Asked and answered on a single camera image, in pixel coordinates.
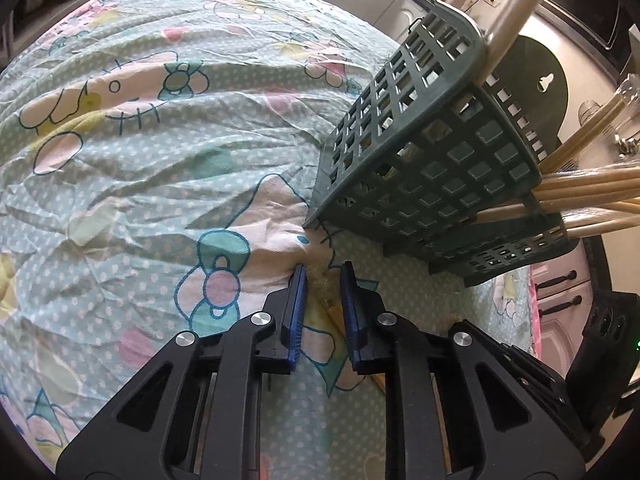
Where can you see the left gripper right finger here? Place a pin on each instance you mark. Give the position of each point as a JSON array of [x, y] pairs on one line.
[[463, 405]]

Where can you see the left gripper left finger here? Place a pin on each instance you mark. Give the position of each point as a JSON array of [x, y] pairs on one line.
[[193, 410]]

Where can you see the chopsticks compartment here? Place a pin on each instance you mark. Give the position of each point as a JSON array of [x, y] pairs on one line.
[[590, 202]]

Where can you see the chopsticks pair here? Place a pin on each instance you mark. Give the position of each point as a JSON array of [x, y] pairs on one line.
[[502, 33]]

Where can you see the pink towel under cloth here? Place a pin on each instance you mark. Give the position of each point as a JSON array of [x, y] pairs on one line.
[[536, 344]]

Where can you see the green plastic utensil basket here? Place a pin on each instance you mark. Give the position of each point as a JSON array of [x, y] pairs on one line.
[[431, 164]]

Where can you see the hello kitty tablecloth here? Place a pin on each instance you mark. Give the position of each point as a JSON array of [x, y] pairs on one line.
[[157, 164]]

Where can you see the black range hood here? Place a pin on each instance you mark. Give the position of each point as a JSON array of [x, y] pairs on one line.
[[600, 26]]

